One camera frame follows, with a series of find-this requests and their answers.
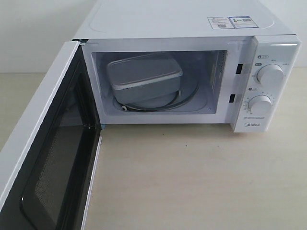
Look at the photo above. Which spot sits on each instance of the white microwave door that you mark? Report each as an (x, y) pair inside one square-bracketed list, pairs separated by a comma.
[(47, 164)]

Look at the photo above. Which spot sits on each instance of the lower white timer knob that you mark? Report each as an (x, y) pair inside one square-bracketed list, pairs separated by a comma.
[(260, 105)]

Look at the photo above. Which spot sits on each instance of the white Midea microwave oven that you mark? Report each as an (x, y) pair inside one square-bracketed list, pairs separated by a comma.
[(225, 61)]

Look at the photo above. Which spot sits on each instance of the upper white control knob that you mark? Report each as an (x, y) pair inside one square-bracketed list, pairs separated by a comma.
[(270, 74)]

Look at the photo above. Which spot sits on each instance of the white plastic lidded container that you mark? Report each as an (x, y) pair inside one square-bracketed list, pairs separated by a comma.
[(144, 77)]

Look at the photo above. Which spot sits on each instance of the white and blue label sticker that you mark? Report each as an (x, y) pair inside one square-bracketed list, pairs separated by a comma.
[(232, 22)]

